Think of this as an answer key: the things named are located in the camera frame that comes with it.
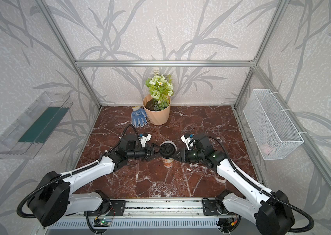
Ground green white artificial flowers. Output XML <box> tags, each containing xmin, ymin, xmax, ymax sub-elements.
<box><xmin>145</xmin><ymin>70</ymin><xmax>174</xmax><ymax>112</ymax></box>

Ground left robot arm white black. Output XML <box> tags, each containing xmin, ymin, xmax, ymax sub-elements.
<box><xmin>17</xmin><ymin>134</ymin><xmax>155</xmax><ymax>227</ymax></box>

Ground right black corrugated cable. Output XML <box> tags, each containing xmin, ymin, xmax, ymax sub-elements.
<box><xmin>206</xmin><ymin>136</ymin><xmax>315</xmax><ymax>233</ymax></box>

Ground black corrugated cable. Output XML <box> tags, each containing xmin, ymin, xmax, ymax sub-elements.
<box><xmin>206</xmin><ymin>136</ymin><xmax>315</xmax><ymax>233</ymax></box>
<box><xmin>16</xmin><ymin>124</ymin><xmax>140</xmax><ymax>219</ymax></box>

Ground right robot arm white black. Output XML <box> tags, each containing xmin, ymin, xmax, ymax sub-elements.
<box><xmin>172</xmin><ymin>133</ymin><xmax>295</xmax><ymax>235</ymax></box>

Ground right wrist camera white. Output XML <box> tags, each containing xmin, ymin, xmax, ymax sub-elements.
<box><xmin>181</xmin><ymin>134</ymin><xmax>194</xmax><ymax>150</ymax></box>

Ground white wire mesh basket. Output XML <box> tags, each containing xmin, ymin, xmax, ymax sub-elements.
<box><xmin>243</xmin><ymin>89</ymin><xmax>304</xmax><ymax>160</ymax></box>

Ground blue work glove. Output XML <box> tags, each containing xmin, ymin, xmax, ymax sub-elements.
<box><xmin>131</xmin><ymin>106</ymin><xmax>148</xmax><ymax>128</ymax></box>

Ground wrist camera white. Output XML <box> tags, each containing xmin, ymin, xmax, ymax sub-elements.
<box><xmin>181</xmin><ymin>134</ymin><xmax>194</xmax><ymax>150</ymax></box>
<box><xmin>139</xmin><ymin>134</ymin><xmax>152</xmax><ymax>147</ymax></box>

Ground terracotta flower pot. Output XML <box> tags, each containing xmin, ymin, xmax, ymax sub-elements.
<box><xmin>143</xmin><ymin>95</ymin><xmax>171</xmax><ymax>125</ymax></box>

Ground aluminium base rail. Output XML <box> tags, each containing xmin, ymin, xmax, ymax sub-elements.
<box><xmin>37</xmin><ymin>197</ymin><xmax>286</xmax><ymax>228</ymax></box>

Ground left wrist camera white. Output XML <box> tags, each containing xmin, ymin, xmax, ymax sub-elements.
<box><xmin>139</xmin><ymin>134</ymin><xmax>152</xmax><ymax>147</ymax></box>

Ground clear acrylic wall shelf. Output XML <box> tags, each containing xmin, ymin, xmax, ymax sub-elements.
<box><xmin>0</xmin><ymin>92</ymin><xmax>73</xmax><ymax>160</ymax></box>

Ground green mat in shelf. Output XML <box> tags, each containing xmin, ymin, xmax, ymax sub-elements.
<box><xmin>19</xmin><ymin>107</ymin><xmax>69</xmax><ymax>144</ymax></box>

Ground left black corrugated cable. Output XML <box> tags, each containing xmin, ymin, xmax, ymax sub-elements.
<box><xmin>16</xmin><ymin>124</ymin><xmax>140</xmax><ymax>219</ymax></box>

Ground black plastic cup lid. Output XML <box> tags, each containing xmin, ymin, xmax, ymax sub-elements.
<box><xmin>159</xmin><ymin>141</ymin><xmax>175</xmax><ymax>158</ymax></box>

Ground paper milk tea cup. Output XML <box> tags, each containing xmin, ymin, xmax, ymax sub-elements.
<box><xmin>162</xmin><ymin>158</ymin><xmax>174</xmax><ymax>168</ymax></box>

